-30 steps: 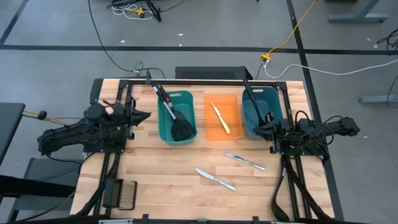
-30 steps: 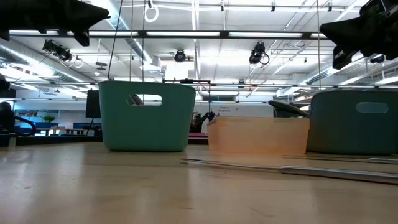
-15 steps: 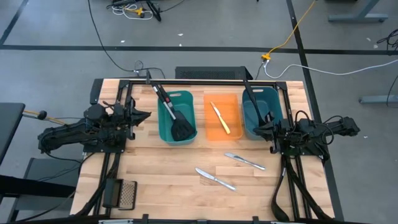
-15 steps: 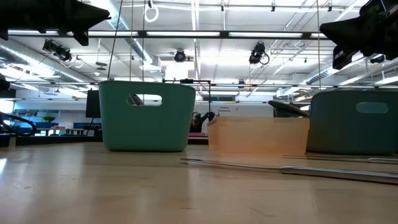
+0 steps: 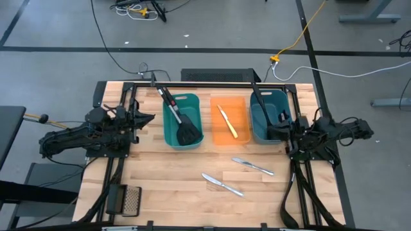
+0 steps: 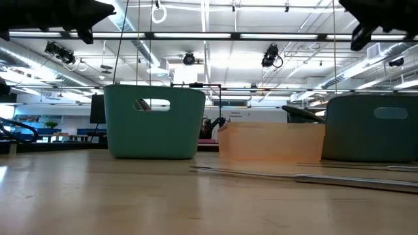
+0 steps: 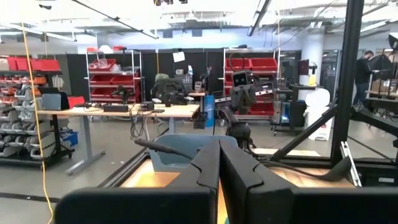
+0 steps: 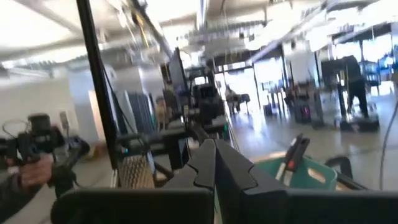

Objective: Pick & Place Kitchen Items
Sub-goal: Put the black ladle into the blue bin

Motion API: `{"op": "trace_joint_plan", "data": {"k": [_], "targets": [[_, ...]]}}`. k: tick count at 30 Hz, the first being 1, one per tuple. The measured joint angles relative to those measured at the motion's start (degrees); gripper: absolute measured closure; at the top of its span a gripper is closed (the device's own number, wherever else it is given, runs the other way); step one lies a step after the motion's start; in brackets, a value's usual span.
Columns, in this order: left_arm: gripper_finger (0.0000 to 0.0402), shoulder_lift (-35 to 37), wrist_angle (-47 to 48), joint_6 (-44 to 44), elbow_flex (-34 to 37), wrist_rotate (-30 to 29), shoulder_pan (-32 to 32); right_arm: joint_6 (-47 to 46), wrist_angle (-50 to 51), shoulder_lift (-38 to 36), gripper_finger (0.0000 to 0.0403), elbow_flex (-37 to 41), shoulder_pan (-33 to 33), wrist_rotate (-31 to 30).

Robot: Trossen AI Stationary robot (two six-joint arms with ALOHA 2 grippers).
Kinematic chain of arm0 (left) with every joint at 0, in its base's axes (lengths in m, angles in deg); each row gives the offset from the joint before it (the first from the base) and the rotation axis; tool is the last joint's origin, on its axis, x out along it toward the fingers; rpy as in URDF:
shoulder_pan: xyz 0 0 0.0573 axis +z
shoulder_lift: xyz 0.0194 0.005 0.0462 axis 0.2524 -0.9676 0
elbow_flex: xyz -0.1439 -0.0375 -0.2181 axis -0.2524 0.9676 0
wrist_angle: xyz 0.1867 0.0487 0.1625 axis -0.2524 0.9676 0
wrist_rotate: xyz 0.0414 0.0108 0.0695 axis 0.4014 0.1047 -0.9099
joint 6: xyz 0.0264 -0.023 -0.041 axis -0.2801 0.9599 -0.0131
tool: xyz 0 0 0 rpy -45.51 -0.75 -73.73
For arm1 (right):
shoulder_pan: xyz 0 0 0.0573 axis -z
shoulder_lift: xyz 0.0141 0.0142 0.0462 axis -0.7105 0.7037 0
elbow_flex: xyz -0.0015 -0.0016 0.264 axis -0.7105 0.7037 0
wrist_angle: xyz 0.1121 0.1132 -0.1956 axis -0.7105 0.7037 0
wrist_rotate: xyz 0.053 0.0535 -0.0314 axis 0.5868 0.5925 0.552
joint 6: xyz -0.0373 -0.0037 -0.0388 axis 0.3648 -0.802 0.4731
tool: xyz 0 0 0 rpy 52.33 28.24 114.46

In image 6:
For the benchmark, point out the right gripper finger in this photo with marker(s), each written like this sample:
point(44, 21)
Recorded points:
point(364, 18)
point(359, 6)

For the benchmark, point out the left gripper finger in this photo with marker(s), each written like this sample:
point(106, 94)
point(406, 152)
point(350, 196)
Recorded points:
point(98, 9)
point(98, 21)

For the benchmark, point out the silver table knife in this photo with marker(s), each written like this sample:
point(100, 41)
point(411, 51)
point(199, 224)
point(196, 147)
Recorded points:
point(326, 179)

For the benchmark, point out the small black robot arm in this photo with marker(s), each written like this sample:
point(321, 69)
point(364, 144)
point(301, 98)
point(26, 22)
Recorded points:
point(209, 129)

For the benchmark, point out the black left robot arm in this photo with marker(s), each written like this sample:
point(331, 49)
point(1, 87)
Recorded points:
point(16, 16)

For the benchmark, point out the black monitor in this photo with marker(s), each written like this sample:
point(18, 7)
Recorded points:
point(98, 109)

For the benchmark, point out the LED light bar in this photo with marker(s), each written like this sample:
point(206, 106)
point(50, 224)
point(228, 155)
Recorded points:
point(192, 35)

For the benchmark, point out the green potted plant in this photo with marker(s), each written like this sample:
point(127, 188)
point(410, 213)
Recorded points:
point(51, 124)

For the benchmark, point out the blue bench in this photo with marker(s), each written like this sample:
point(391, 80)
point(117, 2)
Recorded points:
point(88, 132)
point(49, 131)

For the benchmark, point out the low wooden table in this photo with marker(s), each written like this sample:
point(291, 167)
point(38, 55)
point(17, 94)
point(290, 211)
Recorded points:
point(62, 134)

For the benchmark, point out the dark teal plastic bin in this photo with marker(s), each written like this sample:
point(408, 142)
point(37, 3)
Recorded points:
point(359, 140)

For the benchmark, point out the light teal plastic bin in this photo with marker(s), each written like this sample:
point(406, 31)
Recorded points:
point(153, 137)

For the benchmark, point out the white banner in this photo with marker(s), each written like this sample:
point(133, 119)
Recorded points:
point(261, 115)

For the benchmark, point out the orange translucent plastic tray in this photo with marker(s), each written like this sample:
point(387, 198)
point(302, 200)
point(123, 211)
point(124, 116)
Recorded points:
point(271, 143)

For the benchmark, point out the pink mat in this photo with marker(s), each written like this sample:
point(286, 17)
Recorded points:
point(208, 141)

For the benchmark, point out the black ceiling camera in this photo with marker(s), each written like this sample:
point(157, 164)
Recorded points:
point(67, 56)
point(396, 62)
point(188, 59)
point(269, 55)

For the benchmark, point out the silver ventilation duct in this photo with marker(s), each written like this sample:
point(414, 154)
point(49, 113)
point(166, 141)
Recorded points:
point(359, 65)
point(32, 70)
point(143, 49)

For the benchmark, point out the black aluminium rig frame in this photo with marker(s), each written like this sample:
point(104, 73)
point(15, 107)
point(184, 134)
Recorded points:
point(65, 147)

